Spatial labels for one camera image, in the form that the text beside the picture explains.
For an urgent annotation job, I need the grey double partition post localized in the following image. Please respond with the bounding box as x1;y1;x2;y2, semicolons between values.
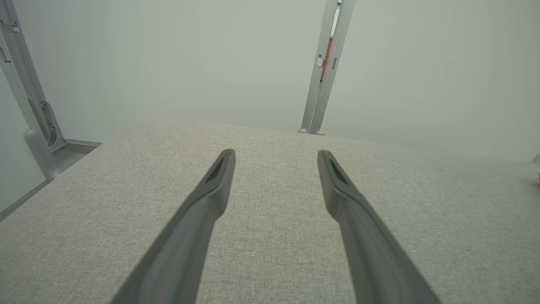
297;0;357;136

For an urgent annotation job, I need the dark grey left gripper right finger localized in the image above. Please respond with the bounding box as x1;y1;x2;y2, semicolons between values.
317;150;441;304

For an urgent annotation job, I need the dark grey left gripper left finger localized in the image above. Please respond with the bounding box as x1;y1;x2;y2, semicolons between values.
111;149;236;304

